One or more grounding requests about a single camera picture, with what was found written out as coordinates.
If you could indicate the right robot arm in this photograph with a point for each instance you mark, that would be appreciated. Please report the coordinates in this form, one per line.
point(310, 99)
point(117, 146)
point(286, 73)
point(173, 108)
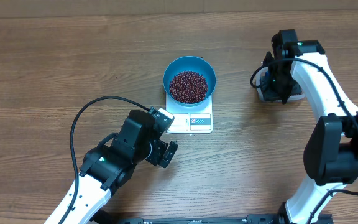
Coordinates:
point(295, 69)

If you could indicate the red beans in bowl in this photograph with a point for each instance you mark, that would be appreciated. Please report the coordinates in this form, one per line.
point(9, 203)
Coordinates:
point(188, 87)

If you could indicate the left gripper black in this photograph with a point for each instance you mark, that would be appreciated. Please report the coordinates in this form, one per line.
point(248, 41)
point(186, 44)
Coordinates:
point(159, 148)

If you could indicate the teal metal bowl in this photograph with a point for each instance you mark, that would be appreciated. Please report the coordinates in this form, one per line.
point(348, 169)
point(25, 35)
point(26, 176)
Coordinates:
point(190, 63)

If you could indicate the white digital kitchen scale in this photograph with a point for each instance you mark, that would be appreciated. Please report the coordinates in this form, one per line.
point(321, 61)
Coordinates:
point(197, 119)

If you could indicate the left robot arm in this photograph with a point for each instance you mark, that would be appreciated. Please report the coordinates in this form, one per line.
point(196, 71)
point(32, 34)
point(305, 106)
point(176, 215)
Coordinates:
point(112, 163)

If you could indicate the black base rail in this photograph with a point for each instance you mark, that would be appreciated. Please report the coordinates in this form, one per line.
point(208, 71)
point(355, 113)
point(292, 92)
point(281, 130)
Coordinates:
point(194, 220)

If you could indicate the clear plastic container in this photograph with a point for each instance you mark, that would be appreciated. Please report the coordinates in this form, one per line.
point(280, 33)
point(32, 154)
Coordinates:
point(267, 95)

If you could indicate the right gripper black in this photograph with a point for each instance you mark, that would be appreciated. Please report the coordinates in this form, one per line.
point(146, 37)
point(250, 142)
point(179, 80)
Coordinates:
point(283, 96)

